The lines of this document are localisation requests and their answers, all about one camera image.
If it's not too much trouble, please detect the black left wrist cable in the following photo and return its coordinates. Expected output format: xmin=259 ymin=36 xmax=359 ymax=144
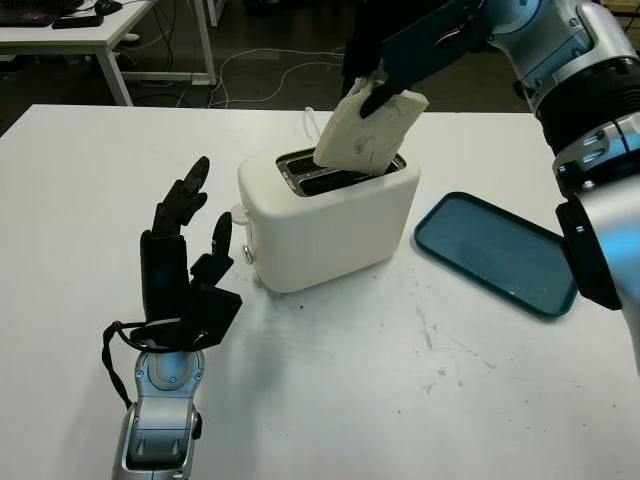
xmin=101 ymin=319 xmax=151 ymax=409

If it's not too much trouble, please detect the blue plastic tray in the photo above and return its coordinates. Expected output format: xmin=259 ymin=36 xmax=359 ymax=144
xmin=413 ymin=191 xmax=580 ymax=321

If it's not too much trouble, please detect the black phone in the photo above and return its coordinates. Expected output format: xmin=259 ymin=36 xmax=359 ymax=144
xmin=52 ymin=15 xmax=105 ymax=30

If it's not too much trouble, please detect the white two-slot toaster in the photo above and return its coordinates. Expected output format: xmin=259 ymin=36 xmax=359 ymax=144
xmin=237 ymin=144 xmax=422 ymax=294

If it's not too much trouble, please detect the white toaster power cord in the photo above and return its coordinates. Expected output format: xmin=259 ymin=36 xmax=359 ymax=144
xmin=302 ymin=106 xmax=324 ymax=147

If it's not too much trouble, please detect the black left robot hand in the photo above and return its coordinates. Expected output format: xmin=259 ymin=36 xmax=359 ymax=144
xmin=138 ymin=155 xmax=235 ymax=327

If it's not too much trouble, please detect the black laptop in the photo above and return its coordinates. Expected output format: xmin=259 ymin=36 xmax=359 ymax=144
xmin=0 ymin=0 xmax=84 ymax=28

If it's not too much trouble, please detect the white cable on floor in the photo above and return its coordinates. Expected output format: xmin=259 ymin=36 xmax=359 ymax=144
xmin=209 ymin=47 xmax=351 ymax=109

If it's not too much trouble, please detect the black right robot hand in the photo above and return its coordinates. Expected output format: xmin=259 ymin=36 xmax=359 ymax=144
xmin=341 ymin=0 xmax=489 ymax=121

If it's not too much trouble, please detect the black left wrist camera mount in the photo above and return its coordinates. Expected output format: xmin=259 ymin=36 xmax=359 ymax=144
xmin=130 ymin=282 xmax=245 ymax=351

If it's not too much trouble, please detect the white bread slice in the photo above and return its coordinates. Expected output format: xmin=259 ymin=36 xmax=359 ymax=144
xmin=313 ymin=77 xmax=430 ymax=176

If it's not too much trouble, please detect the white office desk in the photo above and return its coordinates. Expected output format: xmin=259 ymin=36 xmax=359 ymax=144
xmin=0 ymin=0 xmax=217 ymax=107

